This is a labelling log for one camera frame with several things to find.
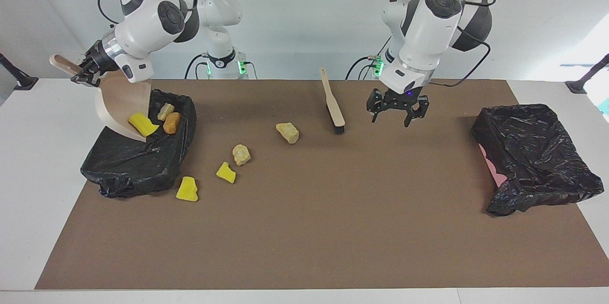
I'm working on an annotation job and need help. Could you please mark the small beige crumbly chunk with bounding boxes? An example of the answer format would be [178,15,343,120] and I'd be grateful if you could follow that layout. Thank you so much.
[232,144,252,166]

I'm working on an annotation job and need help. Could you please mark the beige plastic dustpan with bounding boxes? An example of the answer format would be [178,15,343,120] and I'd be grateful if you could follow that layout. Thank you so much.
[49,54,152,143]

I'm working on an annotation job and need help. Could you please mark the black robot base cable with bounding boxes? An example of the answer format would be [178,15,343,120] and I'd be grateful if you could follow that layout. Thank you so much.
[346,56,381,79]
[185,53,212,79]

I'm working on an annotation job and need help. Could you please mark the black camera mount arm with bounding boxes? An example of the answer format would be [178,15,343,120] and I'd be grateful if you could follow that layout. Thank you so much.
[0,53,39,90]
[565,54,609,94]

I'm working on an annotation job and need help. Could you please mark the pink plastic bin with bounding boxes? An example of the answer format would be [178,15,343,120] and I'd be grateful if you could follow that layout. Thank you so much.
[478,145,509,188]

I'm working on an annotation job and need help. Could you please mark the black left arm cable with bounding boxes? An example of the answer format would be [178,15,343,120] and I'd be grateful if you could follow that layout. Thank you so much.
[409,0,498,88]

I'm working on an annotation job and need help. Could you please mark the brown table mat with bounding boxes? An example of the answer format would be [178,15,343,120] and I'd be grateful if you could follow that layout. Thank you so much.
[34,79,609,290]

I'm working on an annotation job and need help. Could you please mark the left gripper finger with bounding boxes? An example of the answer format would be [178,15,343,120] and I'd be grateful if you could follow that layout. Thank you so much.
[403,97,430,128]
[366,95,385,123]

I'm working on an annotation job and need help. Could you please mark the wedge yellow sponge piece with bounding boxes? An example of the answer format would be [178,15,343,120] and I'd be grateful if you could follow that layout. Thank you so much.
[216,162,237,185]

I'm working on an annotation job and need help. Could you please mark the beige brush black bristles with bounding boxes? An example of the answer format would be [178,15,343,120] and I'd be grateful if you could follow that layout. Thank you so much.
[320,68,345,135]

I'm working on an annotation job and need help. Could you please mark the large beige crumbly chunk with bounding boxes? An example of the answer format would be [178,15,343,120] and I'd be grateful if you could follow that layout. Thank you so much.
[275,122,300,145]

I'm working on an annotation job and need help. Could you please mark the notched yellow sponge piece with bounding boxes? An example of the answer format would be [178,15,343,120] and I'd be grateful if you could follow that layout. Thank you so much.
[176,176,199,202]

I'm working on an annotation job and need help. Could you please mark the black trash bag liner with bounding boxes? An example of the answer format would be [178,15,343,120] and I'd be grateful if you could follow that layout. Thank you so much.
[471,103,605,217]
[80,89,197,199]

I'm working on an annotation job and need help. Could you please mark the brown round bread roll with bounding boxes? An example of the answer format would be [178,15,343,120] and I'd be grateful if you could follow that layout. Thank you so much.
[163,112,182,135]

